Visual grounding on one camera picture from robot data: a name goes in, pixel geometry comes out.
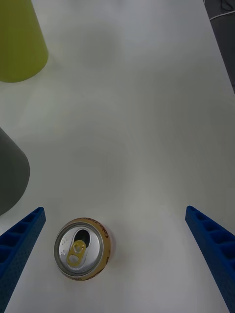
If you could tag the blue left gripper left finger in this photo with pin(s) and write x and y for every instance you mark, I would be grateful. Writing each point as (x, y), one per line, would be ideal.
(19, 247)

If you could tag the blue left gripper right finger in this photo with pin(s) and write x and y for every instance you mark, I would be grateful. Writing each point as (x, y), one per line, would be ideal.
(215, 247)

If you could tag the gold orange drink can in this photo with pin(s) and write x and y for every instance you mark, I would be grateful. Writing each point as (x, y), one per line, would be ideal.
(80, 249)

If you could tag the grey plastic bin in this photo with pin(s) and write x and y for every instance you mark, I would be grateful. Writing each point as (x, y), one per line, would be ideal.
(11, 176)

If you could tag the yellow-green plastic bin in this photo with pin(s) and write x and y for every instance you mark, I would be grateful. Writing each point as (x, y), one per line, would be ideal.
(19, 41)

